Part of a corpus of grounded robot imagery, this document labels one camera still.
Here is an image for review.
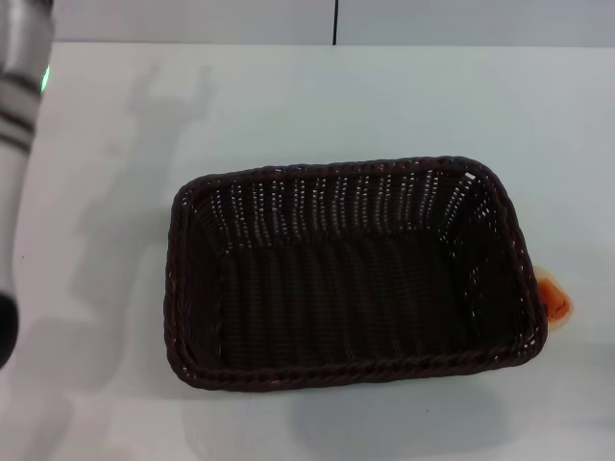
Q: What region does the black woven rectangular basket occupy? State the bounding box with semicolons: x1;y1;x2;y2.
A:
164;155;549;390

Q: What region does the cream bun with orange top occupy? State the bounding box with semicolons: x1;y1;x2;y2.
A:
533;265;576;332

